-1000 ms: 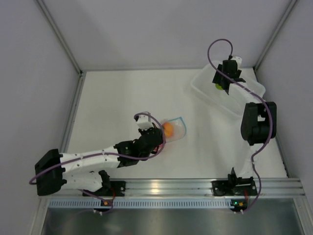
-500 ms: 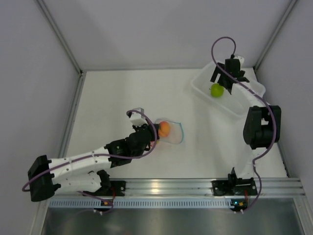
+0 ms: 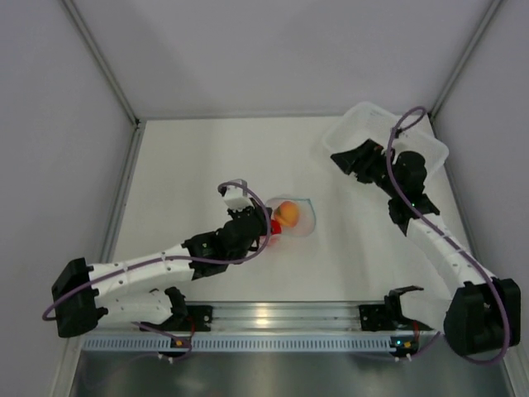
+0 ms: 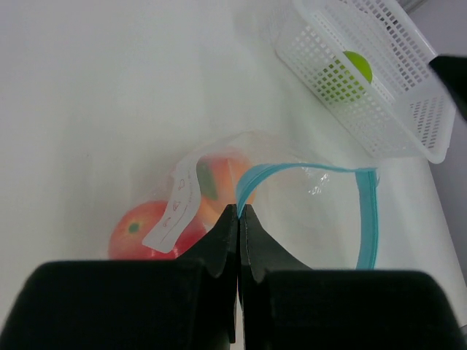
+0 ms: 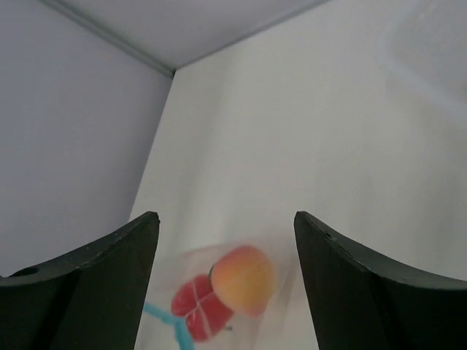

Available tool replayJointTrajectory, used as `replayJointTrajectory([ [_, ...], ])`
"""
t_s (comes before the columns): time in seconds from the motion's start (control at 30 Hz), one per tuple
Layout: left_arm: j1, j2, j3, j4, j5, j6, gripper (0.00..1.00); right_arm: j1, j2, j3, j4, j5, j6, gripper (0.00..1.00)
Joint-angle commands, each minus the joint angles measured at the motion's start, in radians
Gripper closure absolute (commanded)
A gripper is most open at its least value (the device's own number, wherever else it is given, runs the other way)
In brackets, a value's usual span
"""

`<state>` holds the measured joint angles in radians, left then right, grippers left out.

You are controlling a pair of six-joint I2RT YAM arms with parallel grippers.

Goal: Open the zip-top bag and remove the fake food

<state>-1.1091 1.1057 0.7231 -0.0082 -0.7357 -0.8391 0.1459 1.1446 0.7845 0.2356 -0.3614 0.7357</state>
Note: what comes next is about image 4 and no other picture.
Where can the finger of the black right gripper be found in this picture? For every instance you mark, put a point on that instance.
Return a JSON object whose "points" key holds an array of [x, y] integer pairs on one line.
{"points": [[451, 70]]}

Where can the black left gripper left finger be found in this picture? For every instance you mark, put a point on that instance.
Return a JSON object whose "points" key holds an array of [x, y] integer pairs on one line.
{"points": [[186, 303]]}

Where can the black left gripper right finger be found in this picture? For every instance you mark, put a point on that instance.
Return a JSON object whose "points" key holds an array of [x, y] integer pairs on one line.
{"points": [[287, 305]]}

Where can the clear zip top bag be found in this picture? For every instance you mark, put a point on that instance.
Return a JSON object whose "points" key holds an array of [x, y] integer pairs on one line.
{"points": [[324, 215]]}

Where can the green fake apple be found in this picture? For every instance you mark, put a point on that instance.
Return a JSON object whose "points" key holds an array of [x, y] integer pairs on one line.
{"points": [[336, 83]]}

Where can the orange fake peach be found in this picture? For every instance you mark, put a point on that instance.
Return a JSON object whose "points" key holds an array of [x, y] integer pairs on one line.
{"points": [[218, 176]]}

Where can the white plastic basket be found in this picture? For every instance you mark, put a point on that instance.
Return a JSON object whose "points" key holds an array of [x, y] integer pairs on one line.
{"points": [[406, 111]]}

